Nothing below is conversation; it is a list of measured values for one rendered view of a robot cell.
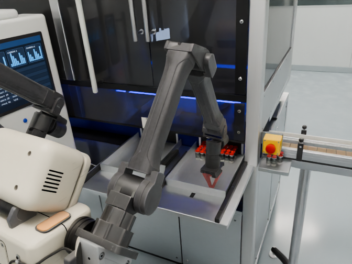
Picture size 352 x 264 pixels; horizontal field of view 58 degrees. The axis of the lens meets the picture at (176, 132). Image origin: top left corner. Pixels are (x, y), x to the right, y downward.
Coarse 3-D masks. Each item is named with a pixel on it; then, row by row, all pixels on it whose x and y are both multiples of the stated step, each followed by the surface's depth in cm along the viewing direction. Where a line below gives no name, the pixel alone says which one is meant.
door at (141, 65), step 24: (72, 0) 147; (96, 0) 142; (120, 0) 137; (72, 24) 153; (96, 24) 147; (120, 24) 142; (72, 48) 160; (96, 48) 153; (120, 48) 147; (144, 48) 142; (96, 72) 160; (120, 72) 153; (144, 72) 148
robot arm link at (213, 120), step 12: (204, 60) 83; (192, 72) 89; (204, 72) 86; (192, 84) 93; (204, 84) 91; (204, 96) 96; (204, 108) 102; (216, 108) 106; (204, 120) 110; (216, 120) 109; (216, 132) 115
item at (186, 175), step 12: (192, 156) 154; (240, 156) 151; (180, 168) 146; (192, 168) 145; (228, 168) 143; (168, 180) 134; (180, 180) 137; (192, 180) 137; (204, 180) 136; (228, 180) 135; (204, 192) 128; (216, 192) 125
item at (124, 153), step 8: (136, 136) 173; (128, 144) 167; (136, 144) 169; (168, 144) 167; (176, 144) 159; (120, 152) 161; (128, 152) 162; (168, 152) 152; (104, 160) 150; (112, 160) 156; (120, 160) 155; (128, 160) 155; (104, 168) 148; (112, 168) 145; (144, 176) 139
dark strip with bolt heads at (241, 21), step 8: (240, 0) 116; (240, 8) 117; (240, 16) 118; (240, 24) 120; (240, 32) 121; (240, 40) 122; (240, 48) 123; (240, 56) 125; (240, 64) 126; (240, 72) 128; (240, 80) 129; (240, 88) 130
